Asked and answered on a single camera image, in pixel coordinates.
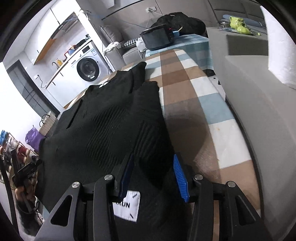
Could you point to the person's left hand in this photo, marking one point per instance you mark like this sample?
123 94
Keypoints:
24 191

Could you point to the black cloth pile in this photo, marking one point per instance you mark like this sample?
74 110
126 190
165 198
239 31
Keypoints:
185 23

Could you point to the dark grey door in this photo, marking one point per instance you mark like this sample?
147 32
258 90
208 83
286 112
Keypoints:
30 90

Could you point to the person's left forearm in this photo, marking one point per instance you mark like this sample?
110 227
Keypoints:
29 216

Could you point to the woven basket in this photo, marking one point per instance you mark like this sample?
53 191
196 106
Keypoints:
47 122

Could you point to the white washing machine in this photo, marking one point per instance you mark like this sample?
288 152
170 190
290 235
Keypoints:
87 66

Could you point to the white kitchen counter cabinet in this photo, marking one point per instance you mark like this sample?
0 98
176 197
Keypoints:
62 85

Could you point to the brown blue checked table cover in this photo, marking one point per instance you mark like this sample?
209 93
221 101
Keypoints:
185 92

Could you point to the white crumpled cloth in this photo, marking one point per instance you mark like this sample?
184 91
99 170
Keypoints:
112 47

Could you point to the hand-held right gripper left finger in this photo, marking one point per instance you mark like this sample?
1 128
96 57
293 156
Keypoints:
126 177

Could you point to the green ceramic mug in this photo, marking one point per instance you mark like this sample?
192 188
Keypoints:
239 24

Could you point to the blue plaid cloth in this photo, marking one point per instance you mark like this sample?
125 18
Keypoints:
196 48

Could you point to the white upper cabinet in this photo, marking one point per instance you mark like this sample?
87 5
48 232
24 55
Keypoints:
46 34

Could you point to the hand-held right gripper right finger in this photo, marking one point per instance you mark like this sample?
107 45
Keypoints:
181 179

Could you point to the black white patterned pillow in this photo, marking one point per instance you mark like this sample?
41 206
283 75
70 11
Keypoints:
130 42

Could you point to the black knit sweater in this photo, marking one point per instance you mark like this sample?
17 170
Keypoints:
104 120

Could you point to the grey pillow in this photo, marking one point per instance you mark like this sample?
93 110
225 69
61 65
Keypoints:
111 34

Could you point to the shoe rack with shoes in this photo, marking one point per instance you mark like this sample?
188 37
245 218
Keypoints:
13 150

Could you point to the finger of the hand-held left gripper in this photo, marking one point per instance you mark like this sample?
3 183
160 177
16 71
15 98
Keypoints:
35 165

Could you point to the purple bag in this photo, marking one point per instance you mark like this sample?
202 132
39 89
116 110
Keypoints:
33 140

